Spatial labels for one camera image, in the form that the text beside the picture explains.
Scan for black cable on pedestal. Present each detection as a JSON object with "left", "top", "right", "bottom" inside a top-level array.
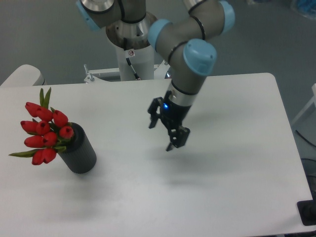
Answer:
[{"left": 123, "top": 38, "right": 142, "bottom": 80}]

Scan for white chair seat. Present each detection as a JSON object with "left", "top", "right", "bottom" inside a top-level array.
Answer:
[{"left": 0, "top": 64, "right": 47, "bottom": 88}]

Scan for red tulip bouquet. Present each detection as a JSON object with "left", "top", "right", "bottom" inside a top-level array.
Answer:
[{"left": 9, "top": 89, "right": 75, "bottom": 165}]

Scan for black cable on floor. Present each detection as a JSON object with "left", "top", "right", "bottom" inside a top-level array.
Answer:
[{"left": 295, "top": 130, "right": 316, "bottom": 145}]

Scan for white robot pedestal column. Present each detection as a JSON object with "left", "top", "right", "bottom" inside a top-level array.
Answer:
[{"left": 105, "top": 12, "right": 158, "bottom": 81}]

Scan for dark grey ribbed vase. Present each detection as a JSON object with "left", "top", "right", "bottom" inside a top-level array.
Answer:
[{"left": 58, "top": 122, "right": 97, "bottom": 174}]

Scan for blue items in clear bag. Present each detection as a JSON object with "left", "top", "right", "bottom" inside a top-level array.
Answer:
[{"left": 291, "top": 0, "right": 316, "bottom": 20}]

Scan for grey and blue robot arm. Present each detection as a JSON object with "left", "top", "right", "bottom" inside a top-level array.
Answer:
[{"left": 76, "top": 0, "right": 236, "bottom": 151}]

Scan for black device at table edge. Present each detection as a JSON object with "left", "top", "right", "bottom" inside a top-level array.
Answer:
[{"left": 297, "top": 200, "right": 316, "bottom": 226}]

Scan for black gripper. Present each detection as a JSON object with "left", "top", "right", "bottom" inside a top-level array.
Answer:
[{"left": 148, "top": 97, "right": 191, "bottom": 152}]

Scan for white frame at right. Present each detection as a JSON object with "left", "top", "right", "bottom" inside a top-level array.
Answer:
[{"left": 290, "top": 84, "right": 316, "bottom": 128}]

